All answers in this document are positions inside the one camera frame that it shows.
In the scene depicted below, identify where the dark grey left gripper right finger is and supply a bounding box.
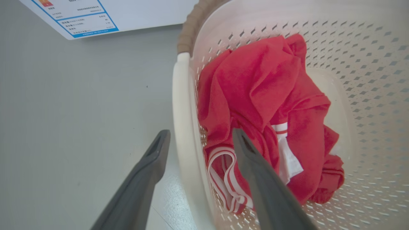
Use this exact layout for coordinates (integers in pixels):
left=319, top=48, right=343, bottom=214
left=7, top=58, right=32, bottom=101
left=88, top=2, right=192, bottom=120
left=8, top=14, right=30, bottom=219
left=232, top=128, right=317, bottom=230

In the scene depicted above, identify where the white perforated plastic laundry basket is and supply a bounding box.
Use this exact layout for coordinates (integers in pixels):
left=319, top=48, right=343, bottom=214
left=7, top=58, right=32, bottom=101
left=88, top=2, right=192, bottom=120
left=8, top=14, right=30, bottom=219
left=172, top=0, right=409, bottom=230

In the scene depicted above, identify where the white washing machine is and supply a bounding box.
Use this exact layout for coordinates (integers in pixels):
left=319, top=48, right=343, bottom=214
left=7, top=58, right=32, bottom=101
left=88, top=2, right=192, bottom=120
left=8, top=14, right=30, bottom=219
left=19, top=0, right=200, bottom=40

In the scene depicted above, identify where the red garment with white stripes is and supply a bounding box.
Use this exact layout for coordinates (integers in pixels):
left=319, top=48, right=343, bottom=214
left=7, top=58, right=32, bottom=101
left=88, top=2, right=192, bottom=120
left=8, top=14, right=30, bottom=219
left=197, top=34, right=345, bottom=214

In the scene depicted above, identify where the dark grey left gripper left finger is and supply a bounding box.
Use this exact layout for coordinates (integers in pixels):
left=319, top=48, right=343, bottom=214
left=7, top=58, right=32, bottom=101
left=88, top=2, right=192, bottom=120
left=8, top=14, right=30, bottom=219
left=90, top=129, right=171, bottom=230

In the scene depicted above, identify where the blue-bordered energy label sticker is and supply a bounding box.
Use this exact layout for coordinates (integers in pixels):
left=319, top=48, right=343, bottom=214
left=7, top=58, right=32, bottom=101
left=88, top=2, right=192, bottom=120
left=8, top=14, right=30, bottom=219
left=31, top=0, right=119, bottom=38

